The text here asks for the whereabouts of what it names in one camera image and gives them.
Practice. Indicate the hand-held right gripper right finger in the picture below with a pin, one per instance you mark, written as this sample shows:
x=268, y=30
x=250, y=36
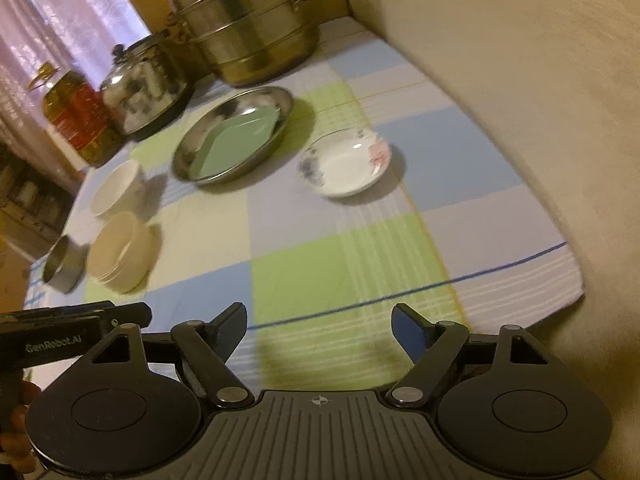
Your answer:
x=405, y=327

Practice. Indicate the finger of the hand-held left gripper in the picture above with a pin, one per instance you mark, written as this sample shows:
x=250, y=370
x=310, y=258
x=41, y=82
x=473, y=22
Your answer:
x=130, y=314

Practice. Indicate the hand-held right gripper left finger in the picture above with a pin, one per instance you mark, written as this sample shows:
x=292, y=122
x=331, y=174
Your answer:
x=235, y=327

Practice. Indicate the beige bowl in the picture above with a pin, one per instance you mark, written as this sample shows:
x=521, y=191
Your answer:
x=120, y=250

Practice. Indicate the small stainless steel bowl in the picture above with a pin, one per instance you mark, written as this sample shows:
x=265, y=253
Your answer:
x=62, y=265

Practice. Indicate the tall white bowl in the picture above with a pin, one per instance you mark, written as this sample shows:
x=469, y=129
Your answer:
x=117, y=187

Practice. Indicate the white floral plate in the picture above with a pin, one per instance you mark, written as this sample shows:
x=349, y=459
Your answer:
x=345, y=165

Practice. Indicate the green square plate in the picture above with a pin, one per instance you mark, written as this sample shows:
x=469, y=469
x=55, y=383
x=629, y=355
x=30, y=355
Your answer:
x=235, y=145

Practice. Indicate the round stainless steel plate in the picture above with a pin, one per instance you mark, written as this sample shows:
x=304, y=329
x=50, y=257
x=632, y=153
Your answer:
x=210, y=120

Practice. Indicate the person's left hand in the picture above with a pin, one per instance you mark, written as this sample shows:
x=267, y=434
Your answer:
x=20, y=402

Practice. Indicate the blue patterned cloth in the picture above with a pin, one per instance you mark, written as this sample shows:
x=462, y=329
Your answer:
x=37, y=300

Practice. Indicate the checked tablecloth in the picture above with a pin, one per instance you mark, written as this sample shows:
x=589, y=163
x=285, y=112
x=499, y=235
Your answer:
x=300, y=270

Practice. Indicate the dark metal rack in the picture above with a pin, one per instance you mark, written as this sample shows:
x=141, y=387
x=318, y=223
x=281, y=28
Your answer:
x=30, y=195

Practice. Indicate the black kettle base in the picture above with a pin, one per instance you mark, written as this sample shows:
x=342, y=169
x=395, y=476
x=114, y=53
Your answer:
x=170, y=112

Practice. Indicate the cooking oil bottle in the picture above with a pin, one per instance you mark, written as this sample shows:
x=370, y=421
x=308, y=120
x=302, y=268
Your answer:
x=75, y=110

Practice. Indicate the stainless steel kettle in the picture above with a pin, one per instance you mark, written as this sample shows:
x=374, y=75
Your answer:
x=140, y=90

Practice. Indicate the stainless steel steamer pot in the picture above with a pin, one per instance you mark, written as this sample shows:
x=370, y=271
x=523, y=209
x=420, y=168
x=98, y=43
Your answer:
x=250, y=25

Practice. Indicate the pink lace curtain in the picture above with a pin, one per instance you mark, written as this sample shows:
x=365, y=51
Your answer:
x=65, y=10

